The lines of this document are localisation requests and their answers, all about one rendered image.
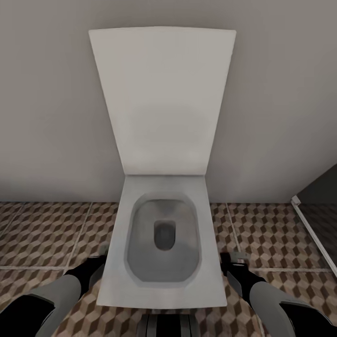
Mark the mousetrap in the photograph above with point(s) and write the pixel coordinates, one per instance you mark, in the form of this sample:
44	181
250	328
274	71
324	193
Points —
225	257

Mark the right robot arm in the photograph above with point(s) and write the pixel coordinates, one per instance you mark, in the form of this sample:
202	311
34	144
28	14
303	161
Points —
282	314

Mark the robot trunk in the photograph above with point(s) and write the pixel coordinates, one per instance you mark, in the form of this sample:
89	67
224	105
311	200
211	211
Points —
168	325

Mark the door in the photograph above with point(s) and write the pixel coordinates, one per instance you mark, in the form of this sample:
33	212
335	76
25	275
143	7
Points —
318	203

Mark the shower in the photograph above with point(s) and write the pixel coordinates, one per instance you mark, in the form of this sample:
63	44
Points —
322	249

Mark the toilet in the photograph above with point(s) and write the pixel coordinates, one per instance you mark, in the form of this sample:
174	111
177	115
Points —
163	87

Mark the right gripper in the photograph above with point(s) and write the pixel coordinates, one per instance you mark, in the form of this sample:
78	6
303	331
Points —
226	266

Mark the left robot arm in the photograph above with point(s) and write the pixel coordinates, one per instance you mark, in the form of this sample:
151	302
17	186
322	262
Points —
39	312

